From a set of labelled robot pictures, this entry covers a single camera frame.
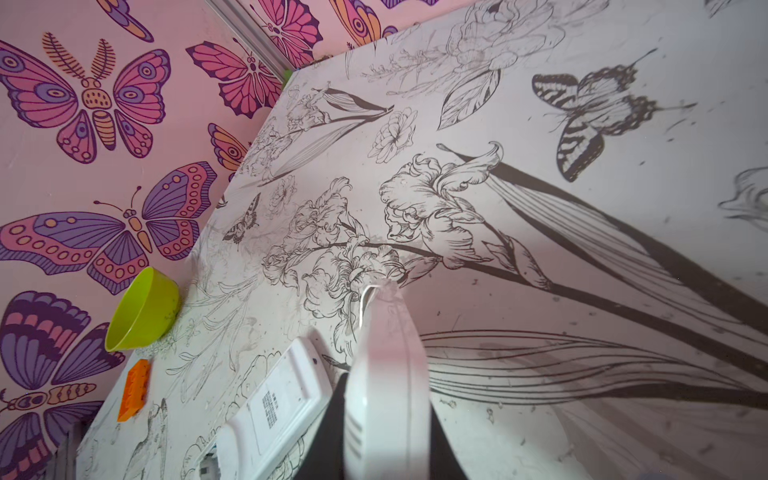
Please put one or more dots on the white remote control with batteries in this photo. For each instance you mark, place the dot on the white remote control with batteries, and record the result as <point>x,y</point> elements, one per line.
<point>274,418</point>

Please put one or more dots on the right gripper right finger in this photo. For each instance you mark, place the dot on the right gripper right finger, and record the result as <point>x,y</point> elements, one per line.
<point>443,464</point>

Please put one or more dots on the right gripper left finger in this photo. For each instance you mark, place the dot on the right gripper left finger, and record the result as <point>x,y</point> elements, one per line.
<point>324,458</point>

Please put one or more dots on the orange lego brick on table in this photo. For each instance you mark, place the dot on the orange lego brick on table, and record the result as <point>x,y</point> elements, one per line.
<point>135,390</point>

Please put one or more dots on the lime green bowl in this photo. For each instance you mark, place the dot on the lime green bowl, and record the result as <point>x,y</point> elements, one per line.
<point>146,312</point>

